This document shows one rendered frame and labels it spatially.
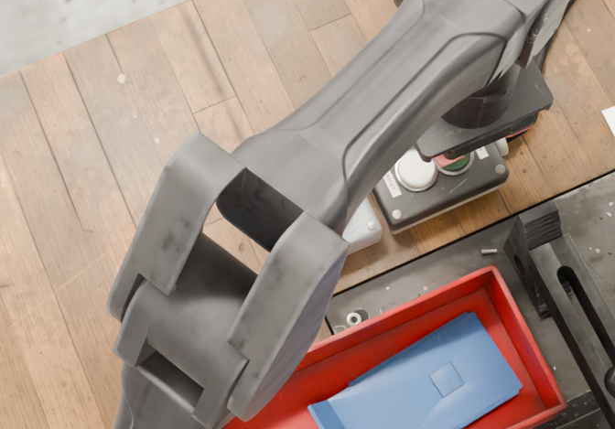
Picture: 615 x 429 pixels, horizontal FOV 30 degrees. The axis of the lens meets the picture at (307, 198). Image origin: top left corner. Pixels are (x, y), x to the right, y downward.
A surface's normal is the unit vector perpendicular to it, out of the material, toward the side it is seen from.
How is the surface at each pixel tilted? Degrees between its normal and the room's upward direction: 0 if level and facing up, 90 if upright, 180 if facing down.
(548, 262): 0
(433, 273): 0
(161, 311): 29
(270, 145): 18
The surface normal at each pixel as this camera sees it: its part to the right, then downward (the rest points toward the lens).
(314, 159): 0.15, -0.52
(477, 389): -0.04, -0.31
